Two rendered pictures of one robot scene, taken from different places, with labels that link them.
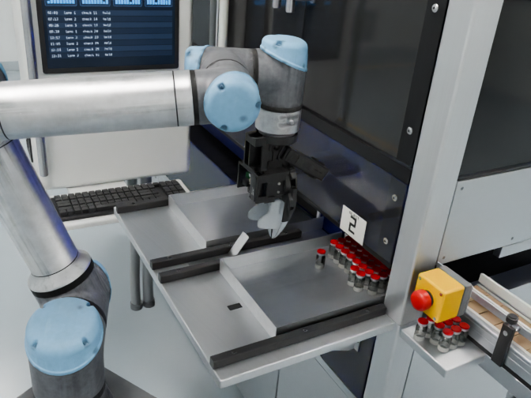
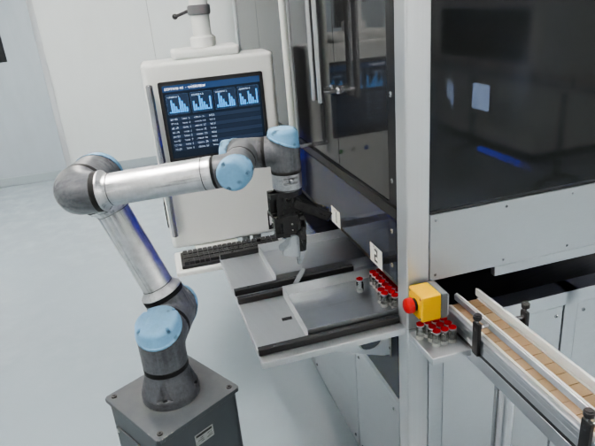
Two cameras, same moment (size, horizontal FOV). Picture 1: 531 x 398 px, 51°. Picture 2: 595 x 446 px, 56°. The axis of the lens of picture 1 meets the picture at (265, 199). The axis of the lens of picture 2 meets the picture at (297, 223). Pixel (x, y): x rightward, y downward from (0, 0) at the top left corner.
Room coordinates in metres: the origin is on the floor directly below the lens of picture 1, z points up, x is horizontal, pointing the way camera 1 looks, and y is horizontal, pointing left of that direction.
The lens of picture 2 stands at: (-0.37, -0.40, 1.74)
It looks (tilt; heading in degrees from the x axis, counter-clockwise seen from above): 22 degrees down; 16
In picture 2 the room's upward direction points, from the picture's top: 5 degrees counter-clockwise
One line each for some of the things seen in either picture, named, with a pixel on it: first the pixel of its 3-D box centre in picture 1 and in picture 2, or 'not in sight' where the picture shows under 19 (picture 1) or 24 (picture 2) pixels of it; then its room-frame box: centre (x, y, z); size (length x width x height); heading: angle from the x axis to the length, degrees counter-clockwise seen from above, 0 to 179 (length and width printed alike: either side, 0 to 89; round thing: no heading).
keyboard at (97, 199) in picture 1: (122, 198); (231, 250); (1.50, 0.43, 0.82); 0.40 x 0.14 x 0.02; 119
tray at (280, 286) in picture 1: (312, 279); (349, 298); (1.04, -0.12, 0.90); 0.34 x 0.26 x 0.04; 121
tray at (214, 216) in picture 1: (244, 211); (313, 253); (1.33, 0.05, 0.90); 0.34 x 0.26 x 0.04; 121
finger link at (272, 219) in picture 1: (270, 221); (293, 250); (0.88, -0.01, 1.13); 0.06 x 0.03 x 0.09; 122
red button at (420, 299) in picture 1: (423, 299); (411, 304); (0.87, -0.31, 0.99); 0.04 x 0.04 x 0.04; 31
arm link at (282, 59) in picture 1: (280, 73); (282, 149); (0.89, -0.01, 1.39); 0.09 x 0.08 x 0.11; 102
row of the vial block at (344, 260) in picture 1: (352, 266); (383, 288); (1.10, -0.22, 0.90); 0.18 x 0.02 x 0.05; 31
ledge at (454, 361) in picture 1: (447, 343); (444, 342); (0.90, -0.40, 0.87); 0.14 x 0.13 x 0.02; 121
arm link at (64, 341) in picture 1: (66, 347); (161, 337); (0.70, 0.30, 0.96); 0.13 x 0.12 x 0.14; 12
